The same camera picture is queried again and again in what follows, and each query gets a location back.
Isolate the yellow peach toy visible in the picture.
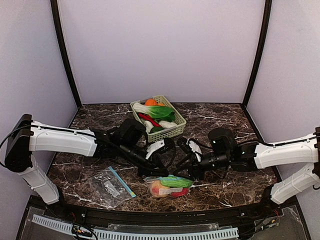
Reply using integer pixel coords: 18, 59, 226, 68
149, 180, 168, 198

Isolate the clear zip bag blue zipper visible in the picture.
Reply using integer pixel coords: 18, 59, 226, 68
143, 174, 194, 198

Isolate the red toy apple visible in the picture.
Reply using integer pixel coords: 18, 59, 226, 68
171, 188, 189, 198

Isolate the beige perforated plastic basket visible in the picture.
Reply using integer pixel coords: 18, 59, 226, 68
130, 95, 187, 142

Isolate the spare clear zip bag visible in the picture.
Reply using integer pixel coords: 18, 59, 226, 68
88, 166, 137, 210

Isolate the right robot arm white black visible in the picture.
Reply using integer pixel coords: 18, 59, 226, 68
174, 127, 320, 208

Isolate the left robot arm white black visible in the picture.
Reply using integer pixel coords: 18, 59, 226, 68
1, 114, 176, 205

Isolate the dark green toy vegetable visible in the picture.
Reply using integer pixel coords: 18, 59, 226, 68
149, 126, 164, 134

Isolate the red chili pepper toy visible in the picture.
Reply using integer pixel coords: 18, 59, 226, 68
138, 112, 161, 127

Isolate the green white bok choy toy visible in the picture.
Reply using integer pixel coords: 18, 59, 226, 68
133, 102, 176, 122

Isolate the orange toy fruit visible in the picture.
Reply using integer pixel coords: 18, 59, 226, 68
144, 98, 165, 107

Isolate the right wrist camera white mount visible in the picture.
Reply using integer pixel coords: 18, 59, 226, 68
177, 137, 202, 162

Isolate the black front rail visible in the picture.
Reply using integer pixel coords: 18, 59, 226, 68
41, 203, 276, 227

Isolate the white slotted cable duct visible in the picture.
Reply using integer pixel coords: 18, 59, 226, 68
31, 214, 239, 240

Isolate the right black frame post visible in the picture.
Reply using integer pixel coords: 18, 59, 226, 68
241, 0, 273, 109

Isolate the black frame post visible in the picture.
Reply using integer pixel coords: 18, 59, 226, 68
241, 0, 273, 109
50, 0, 83, 109

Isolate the left black frame post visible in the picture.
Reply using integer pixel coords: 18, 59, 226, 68
50, 0, 83, 109

